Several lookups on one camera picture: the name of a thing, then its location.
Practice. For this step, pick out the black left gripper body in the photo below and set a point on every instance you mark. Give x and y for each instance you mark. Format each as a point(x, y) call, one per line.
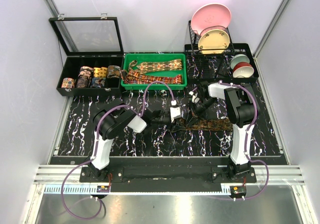
point(161, 120)

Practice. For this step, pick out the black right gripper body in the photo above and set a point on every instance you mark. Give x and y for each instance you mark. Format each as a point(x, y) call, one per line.
point(200, 107)

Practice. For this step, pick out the black key pattern tie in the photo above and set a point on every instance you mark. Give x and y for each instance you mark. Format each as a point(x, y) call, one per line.
point(196, 124)

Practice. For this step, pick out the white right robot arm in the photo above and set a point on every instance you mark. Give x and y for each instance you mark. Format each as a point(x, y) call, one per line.
point(242, 111)

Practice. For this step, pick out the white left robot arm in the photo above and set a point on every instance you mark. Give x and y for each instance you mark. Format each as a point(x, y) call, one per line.
point(110, 123)

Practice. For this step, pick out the black dish tray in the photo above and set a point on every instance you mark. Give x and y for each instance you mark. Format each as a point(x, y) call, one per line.
point(216, 67)

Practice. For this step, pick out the cream ikat pattern tie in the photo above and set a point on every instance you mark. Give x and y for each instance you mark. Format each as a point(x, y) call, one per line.
point(148, 66)

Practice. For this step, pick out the red multicolour checked tie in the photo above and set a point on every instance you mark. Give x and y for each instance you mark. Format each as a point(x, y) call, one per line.
point(133, 77)

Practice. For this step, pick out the red bowl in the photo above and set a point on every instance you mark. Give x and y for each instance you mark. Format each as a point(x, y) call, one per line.
point(243, 70)

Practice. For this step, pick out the pale green bowl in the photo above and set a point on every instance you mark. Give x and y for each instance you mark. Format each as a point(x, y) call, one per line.
point(238, 59)

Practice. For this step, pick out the green plastic tray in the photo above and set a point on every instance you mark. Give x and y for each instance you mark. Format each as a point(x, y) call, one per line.
point(153, 57)

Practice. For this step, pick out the yellow floral plate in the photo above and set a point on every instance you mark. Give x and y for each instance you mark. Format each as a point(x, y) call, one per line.
point(214, 41)

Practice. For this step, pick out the rolled tie brown olive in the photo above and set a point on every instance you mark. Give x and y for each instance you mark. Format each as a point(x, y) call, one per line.
point(113, 71)

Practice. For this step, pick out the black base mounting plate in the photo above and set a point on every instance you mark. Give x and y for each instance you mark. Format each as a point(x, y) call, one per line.
point(118, 174)

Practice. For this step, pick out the rolled tie dark blue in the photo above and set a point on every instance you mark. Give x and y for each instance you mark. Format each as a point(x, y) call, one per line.
point(98, 82)

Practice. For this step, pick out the black tie storage box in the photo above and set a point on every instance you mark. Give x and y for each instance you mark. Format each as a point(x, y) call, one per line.
point(72, 67)

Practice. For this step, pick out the rolled tie yellow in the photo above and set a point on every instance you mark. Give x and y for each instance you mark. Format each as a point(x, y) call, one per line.
point(100, 72)

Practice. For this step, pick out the pink plate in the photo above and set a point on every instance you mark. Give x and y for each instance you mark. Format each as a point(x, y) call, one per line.
point(210, 15)

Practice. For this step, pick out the rolled tie dark floral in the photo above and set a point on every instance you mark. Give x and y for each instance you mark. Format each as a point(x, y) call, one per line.
point(82, 82)

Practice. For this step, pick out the rolled tie pink paisley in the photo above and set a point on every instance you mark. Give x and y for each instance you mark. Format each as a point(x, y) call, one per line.
point(86, 71)

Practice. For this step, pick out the rolled tie blue orange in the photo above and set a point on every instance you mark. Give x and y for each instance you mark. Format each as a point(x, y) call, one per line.
point(68, 83)

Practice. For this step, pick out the glass box lid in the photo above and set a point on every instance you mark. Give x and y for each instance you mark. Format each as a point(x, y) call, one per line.
point(88, 36)

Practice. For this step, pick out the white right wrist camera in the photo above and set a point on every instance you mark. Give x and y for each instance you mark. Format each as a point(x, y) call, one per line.
point(193, 95)

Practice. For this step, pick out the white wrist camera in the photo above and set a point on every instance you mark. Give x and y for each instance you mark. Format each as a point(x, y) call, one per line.
point(193, 95)
point(175, 113)

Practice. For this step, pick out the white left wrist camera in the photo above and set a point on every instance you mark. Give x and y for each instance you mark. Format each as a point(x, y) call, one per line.
point(175, 113)

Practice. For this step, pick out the black wire dish rack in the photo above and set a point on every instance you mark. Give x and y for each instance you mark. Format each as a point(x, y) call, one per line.
point(194, 38)

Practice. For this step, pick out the aluminium frame rail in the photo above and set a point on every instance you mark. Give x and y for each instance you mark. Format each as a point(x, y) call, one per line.
point(274, 174)

